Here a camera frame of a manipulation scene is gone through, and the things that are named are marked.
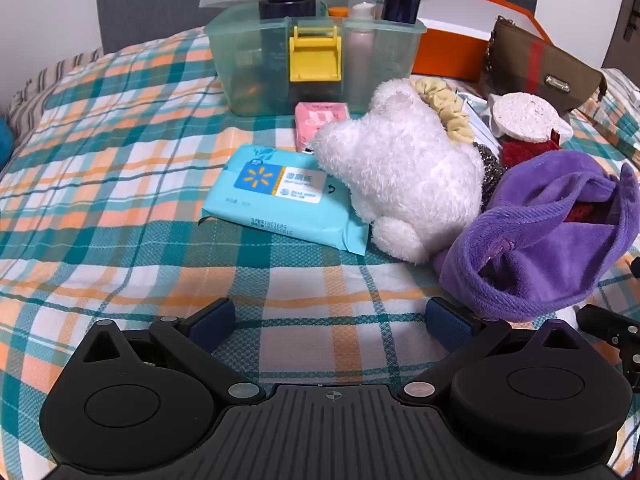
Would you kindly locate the orange box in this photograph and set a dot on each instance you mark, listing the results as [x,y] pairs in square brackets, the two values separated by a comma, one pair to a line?
[440,55]

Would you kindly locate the white round sponge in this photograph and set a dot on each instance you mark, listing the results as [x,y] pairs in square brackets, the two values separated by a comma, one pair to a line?
[520,112]

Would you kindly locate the grey upholstered headboard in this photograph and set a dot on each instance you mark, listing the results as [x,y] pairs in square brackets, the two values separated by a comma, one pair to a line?
[150,0]

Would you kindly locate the striped pillow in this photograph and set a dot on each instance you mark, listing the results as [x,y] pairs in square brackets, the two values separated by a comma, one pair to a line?
[40,90]

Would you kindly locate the white pink lotion bottle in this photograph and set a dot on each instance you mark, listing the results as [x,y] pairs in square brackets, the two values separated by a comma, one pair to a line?
[360,40]

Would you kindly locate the brown striped zipper pouch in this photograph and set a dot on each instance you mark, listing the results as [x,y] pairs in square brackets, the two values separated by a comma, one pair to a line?
[525,75]

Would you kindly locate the green translucent lidded storage box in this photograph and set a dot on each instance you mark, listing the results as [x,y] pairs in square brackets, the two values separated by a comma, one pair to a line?
[250,60]

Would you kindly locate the steel wool scrubber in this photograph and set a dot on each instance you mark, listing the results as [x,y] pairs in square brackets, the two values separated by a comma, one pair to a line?
[487,165]

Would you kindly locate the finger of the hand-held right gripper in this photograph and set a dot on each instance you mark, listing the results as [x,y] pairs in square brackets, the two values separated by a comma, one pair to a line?
[610,325]
[636,266]

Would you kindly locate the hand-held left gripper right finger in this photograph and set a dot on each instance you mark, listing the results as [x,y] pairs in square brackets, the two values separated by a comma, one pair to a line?
[447,322]

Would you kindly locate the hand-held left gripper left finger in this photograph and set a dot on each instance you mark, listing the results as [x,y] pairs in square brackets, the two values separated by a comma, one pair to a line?
[215,322]

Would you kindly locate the red cloth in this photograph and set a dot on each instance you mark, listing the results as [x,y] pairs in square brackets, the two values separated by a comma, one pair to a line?
[525,150]

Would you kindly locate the white plush toy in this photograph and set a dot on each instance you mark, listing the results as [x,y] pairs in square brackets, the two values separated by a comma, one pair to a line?
[400,160]

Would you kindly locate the orange capped bottle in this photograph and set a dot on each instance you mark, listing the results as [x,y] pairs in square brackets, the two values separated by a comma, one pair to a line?
[338,12]

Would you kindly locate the plaid bed sheet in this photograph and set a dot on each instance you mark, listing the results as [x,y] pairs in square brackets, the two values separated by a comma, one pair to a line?
[125,160]

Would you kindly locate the dark purple bottle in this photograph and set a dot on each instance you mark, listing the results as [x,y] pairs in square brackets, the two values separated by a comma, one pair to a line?
[400,7]

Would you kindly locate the dark blue jar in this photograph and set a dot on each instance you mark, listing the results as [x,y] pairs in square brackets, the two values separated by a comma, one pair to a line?
[287,6]

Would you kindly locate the pink tissue pack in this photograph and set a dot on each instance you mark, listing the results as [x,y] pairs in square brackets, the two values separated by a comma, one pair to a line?
[312,120]

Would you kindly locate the purple fleece cloth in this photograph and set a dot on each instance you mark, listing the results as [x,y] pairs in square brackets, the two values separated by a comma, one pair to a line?
[540,220]

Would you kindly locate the teal cushion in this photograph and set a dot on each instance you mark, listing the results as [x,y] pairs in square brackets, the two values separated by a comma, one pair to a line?
[4,140]

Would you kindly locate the cream scrunchie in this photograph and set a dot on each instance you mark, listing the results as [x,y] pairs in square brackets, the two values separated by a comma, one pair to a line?
[447,110]

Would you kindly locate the blue wet wipes pack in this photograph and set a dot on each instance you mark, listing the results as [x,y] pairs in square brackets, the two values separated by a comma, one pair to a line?
[260,200]

